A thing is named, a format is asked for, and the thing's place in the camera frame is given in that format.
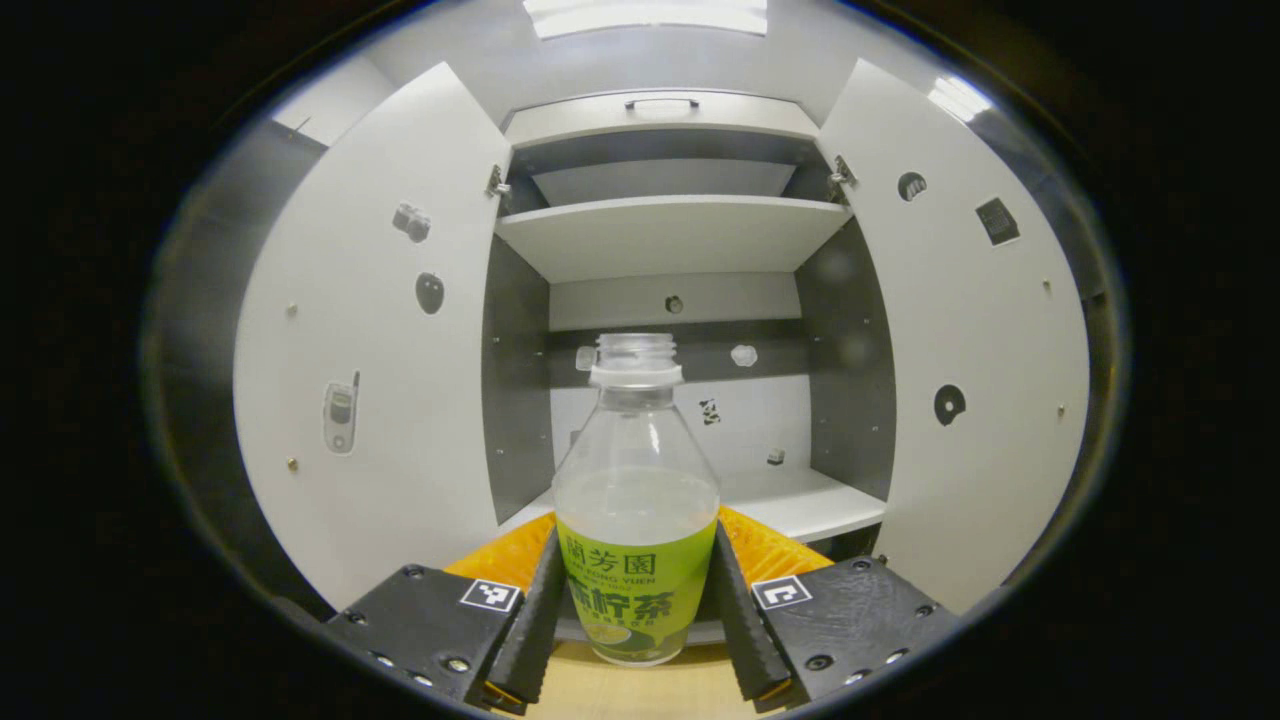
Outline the ceiling light panel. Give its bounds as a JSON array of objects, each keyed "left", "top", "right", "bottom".
[
  {"left": 522, "top": 0, "right": 769, "bottom": 41},
  {"left": 925, "top": 75, "right": 993, "bottom": 124}
]

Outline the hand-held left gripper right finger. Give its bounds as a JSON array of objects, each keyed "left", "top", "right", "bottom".
[{"left": 712, "top": 505, "right": 963, "bottom": 713}]

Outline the white cabinet drawer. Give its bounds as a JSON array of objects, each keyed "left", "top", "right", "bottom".
[{"left": 503, "top": 90, "right": 821, "bottom": 149}]

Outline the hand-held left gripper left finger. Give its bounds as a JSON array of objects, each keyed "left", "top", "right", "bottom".
[{"left": 322, "top": 515, "right": 568, "bottom": 713}]

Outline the white cabinet shelf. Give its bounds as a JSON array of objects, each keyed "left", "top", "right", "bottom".
[{"left": 494, "top": 195, "right": 853, "bottom": 284}]

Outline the green label plastic bottle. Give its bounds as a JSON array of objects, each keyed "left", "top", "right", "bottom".
[{"left": 552, "top": 333, "right": 721, "bottom": 667}]

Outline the white cabinet door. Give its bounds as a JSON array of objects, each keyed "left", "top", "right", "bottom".
[
  {"left": 815, "top": 58, "right": 1091, "bottom": 615},
  {"left": 233, "top": 62, "right": 513, "bottom": 611}
]

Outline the white and grey cabinet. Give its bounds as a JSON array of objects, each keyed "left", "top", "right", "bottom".
[{"left": 480, "top": 88, "right": 898, "bottom": 561}]

